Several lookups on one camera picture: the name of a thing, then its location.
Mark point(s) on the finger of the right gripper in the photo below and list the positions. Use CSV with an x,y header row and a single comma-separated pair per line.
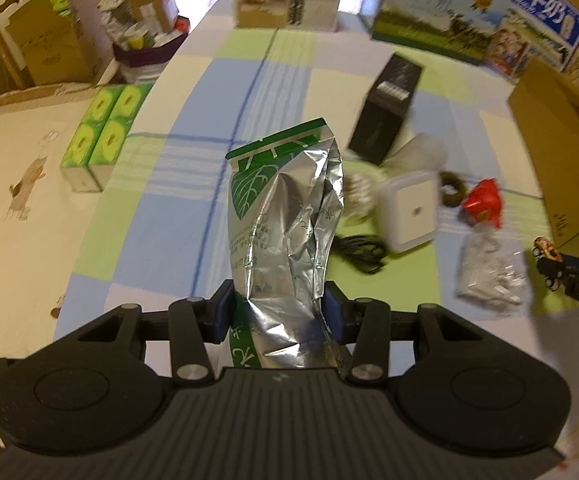
x,y
564,267

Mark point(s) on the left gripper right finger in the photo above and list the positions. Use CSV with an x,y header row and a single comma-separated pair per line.
x,y
363,322

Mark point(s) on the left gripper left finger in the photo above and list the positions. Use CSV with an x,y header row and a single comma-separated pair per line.
x,y
195,322

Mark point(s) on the red toy figure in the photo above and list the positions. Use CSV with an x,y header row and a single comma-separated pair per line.
x,y
484,204

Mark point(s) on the silver green foil bag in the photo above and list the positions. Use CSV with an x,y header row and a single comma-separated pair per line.
x,y
285,199

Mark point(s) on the small toy race car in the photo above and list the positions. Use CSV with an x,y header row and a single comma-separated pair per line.
x,y
543,247

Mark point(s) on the clear plastic bag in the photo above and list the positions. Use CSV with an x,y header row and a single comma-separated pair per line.
x,y
488,275

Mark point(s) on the open brown cardboard box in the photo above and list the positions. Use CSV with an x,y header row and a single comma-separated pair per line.
x,y
545,105

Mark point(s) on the brown hair scrunchie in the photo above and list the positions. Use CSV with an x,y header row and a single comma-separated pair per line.
x,y
453,189

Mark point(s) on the patchwork bed sheet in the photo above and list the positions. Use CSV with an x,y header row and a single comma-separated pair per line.
x,y
159,231

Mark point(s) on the green tissue box pack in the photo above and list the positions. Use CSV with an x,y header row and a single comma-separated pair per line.
x,y
95,147

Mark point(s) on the black rectangular box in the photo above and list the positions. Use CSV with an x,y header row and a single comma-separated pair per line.
x,y
385,108

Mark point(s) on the dark blue milk carton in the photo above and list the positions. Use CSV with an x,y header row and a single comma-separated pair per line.
x,y
546,29

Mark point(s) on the light blue milk carton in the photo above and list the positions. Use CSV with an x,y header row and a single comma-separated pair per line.
x,y
460,29

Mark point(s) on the box of assorted items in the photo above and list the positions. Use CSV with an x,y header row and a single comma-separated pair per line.
x,y
133,38

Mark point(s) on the brown cardboard carry box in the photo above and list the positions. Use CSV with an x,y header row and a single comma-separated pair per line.
x,y
40,46

